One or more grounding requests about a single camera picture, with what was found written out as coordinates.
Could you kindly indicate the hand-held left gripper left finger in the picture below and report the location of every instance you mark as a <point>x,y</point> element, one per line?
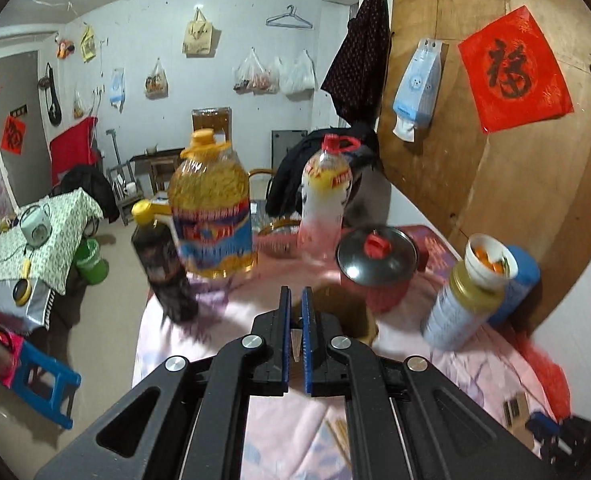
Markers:
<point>286,360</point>

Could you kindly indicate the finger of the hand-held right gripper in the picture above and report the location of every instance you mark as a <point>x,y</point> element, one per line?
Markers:
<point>541,422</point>

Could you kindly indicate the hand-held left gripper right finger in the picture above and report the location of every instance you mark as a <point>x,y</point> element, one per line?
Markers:
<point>308,360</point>

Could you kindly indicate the wooden chopstick holder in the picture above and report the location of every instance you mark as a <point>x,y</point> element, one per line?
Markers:
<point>350,310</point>

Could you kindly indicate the pile of wooden chopsticks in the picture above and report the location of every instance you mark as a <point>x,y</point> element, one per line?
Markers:
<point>339,435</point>

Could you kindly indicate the small tan box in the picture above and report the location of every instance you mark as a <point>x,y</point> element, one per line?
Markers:
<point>516,409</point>

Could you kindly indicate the pink floral tablecloth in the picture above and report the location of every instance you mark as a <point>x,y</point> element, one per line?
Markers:
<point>285,435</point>

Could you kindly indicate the red electric pot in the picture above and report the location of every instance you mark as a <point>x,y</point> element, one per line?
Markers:
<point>370,260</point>

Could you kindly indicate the blue canister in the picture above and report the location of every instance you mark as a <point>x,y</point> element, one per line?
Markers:
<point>523,285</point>

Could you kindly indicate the gold-lid milk powder tin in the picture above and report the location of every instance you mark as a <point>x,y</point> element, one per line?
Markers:
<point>455,310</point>

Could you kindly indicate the dark soy sauce bottle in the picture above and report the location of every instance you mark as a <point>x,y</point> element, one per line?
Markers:
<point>165,270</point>

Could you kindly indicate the white bowl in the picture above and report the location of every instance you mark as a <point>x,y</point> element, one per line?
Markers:
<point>485,270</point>

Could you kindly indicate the white bottle with red cap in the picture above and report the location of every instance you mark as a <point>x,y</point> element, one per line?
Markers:
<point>323,195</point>

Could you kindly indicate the large cooking oil bottle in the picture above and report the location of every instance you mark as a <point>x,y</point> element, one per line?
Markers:
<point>210,200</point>

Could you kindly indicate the wooden chair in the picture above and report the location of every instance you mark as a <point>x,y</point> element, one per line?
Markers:
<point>261,172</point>

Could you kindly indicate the black jacket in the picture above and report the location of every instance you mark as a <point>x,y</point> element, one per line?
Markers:
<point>92,185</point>
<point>305,160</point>

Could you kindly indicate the grey metal panel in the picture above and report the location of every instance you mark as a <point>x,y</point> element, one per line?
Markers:
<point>285,145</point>

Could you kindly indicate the green bucket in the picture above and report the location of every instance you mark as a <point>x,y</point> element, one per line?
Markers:
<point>92,265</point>

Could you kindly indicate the white mug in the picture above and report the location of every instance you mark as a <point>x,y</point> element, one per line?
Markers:
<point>131,187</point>

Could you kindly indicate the blue plastic stool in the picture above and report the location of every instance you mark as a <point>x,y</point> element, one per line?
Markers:
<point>50,365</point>

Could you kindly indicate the grey metal rack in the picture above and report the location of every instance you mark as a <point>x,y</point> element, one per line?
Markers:
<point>125,185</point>

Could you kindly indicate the dark wooden side table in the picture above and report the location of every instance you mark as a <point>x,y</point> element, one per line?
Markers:
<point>160,157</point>

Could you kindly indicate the small wooden cabinet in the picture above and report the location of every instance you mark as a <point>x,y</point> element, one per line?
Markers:
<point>210,122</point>

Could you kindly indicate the green floral cloth table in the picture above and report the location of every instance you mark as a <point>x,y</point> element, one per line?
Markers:
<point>65,240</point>

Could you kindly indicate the silver table cover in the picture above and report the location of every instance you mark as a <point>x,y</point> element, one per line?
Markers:
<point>37,310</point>

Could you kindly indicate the small yellow pan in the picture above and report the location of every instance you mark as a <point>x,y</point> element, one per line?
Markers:
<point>21,292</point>

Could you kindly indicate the pink plastic tray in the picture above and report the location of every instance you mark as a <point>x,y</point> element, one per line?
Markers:
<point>10,360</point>

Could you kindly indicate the grey cane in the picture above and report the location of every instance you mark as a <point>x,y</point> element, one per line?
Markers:
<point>112,142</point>

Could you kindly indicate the pale green rice cooker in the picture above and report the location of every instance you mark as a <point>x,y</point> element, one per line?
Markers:
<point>36,227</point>

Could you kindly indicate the white plastic bag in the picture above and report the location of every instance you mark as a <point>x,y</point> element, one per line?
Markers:
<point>295,77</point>

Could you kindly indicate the clear bag with red contents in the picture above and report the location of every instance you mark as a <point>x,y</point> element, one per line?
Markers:
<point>255,77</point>

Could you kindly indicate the blue white tissue packet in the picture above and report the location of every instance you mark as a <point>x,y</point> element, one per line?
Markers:
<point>420,85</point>

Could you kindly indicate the dark patterned hanging garment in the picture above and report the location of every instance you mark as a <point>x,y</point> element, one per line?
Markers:
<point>363,60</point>

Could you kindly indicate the clear snack bag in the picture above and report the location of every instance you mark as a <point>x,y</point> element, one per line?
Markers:
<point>156,82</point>

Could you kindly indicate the pale blue packet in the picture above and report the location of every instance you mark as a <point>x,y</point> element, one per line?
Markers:
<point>117,87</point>

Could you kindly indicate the small clear bag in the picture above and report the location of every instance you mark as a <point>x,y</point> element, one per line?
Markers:
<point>78,107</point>

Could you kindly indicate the tan tote bag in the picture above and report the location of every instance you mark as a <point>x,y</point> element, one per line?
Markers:
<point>198,35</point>

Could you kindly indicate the black hanging bag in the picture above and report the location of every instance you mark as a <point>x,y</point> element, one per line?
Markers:
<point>52,105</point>

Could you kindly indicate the small red diamond paper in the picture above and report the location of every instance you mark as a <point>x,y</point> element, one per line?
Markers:
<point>13,135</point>

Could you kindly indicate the large red paper decoration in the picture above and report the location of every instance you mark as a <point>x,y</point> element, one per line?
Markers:
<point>515,70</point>

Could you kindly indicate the black door sign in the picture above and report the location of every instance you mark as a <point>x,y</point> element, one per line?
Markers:
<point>19,110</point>

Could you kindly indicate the orange toy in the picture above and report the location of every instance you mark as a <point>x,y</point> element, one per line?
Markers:
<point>65,49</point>

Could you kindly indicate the grey door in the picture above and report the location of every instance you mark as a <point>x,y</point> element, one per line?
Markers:
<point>25,80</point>

